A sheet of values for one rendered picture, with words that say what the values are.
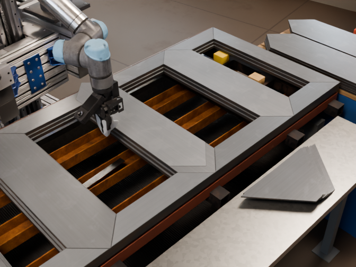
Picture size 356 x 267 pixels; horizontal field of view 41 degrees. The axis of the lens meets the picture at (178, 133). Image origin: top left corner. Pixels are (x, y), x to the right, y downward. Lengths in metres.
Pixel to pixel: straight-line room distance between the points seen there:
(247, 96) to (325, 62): 0.46
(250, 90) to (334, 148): 0.41
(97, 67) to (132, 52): 2.53
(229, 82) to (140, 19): 2.63
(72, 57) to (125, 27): 2.93
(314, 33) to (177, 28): 2.09
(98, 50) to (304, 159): 0.84
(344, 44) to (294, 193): 1.00
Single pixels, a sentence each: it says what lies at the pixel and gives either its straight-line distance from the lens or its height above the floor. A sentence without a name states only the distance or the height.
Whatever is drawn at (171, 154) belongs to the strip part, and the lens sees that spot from 1.67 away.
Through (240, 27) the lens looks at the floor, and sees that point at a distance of 4.41.
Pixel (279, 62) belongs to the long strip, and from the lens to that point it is 2.21.
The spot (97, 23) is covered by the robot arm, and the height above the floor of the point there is 1.25.
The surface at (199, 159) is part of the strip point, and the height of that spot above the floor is 0.85.
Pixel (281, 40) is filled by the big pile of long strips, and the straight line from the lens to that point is 2.41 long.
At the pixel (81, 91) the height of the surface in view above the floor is 0.86.
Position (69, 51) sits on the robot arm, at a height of 1.23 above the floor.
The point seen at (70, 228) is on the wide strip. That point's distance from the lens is 1.49.
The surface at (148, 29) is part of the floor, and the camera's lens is 4.40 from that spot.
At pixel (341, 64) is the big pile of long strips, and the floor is 0.85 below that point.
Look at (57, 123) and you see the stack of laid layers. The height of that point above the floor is 0.83.
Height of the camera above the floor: 1.97
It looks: 39 degrees down
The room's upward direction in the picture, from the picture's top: 2 degrees counter-clockwise
